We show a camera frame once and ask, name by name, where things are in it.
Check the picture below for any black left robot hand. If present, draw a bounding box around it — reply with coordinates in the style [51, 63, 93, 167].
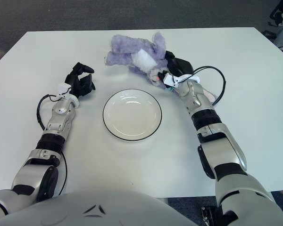
[65, 62, 96, 98]

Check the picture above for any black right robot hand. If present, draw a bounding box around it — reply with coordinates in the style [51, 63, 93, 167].
[158, 50, 195, 82]

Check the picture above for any purple plush bunny doll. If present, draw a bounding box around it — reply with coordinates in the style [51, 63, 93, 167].
[103, 32, 219, 103]

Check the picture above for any white plate with black rim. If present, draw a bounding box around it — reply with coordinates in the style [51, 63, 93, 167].
[102, 89, 163, 142]

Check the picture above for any white right wrist connector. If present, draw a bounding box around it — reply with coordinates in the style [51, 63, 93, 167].
[164, 73, 200, 87]

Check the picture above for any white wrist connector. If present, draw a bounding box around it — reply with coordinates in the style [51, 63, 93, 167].
[58, 83, 70, 97]
[164, 73, 200, 87]

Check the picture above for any white left wrist connector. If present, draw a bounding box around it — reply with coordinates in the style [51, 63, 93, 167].
[58, 83, 70, 97]

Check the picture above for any black office chair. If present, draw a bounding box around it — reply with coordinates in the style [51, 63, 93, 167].
[261, 0, 283, 38]

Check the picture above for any grey robot torso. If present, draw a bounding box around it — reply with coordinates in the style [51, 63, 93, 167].
[0, 190, 199, 226]

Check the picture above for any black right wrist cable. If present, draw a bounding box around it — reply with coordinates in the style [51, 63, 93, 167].
[191, 65, 227, 106]

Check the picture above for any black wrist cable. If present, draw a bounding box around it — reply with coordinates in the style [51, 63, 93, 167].
[36, 94, 60, 130]
[191, 65, 227, 106]

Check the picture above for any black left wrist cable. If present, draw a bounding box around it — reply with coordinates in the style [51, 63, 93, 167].
[36, 94, 60, 130]

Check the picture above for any thin black left elbow cable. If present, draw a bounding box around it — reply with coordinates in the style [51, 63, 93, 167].
[53, 153, 68, 196]

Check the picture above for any black metal bracket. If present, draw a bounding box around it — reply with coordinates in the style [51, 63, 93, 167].
[201, 206, 219, 226]

